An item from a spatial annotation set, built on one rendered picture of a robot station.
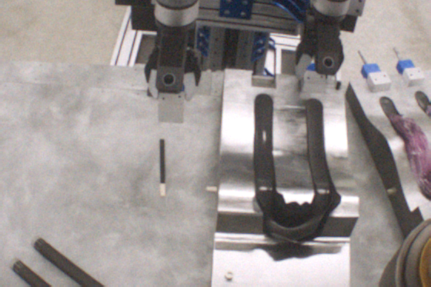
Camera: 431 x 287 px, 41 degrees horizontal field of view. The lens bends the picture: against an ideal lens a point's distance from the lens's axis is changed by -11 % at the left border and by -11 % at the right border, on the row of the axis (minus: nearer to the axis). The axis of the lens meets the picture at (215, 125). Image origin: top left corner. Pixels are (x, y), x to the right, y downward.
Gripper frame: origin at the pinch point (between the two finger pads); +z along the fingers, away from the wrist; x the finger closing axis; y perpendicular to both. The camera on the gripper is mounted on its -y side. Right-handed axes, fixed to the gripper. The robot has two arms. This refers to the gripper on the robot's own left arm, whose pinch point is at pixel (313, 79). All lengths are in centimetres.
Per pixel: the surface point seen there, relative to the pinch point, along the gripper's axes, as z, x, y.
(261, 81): 4.0, 11.0, 1.6
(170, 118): -1.5, 29.0, -14.7
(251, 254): 4.6, 12.3, -39.8
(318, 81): -1.3, -0.6, -1.4
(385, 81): 2.2, -18.7, 4.4
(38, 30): 90, 101, 103
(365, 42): 90, -49, 111
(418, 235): -63, 8, -72
